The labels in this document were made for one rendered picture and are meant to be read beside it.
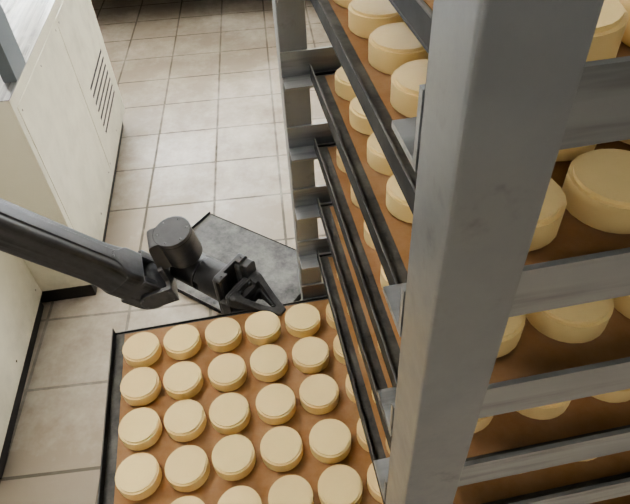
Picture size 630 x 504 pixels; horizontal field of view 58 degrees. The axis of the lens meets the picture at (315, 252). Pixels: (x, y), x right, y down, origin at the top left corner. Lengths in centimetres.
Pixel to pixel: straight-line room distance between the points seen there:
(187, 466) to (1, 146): 138
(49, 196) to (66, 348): 55
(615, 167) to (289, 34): 38
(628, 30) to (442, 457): 20
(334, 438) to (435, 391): 47
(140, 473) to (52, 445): 129
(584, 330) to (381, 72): 22
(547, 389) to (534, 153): 20
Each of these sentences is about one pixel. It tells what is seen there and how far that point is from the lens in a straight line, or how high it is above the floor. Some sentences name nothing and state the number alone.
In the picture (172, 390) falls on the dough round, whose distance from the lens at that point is 77.
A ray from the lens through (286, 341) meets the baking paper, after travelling 81.
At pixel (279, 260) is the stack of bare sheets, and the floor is 2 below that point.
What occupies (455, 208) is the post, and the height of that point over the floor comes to 149.
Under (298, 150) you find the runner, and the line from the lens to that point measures 68.
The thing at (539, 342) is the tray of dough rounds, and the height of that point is 131.
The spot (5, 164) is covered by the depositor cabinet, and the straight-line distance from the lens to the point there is 196.
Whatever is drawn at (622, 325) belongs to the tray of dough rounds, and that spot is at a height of 131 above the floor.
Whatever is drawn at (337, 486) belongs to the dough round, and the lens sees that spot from 68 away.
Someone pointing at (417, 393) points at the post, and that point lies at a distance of 25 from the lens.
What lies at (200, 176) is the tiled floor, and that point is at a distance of 276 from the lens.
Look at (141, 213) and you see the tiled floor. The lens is 263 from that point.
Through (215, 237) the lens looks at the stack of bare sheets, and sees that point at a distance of 239.
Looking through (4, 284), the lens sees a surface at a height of 32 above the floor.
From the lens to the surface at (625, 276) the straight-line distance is 29.
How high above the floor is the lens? 160
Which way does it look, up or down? 44 degrees down
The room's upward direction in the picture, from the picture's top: 4 degrees counter-clockwise
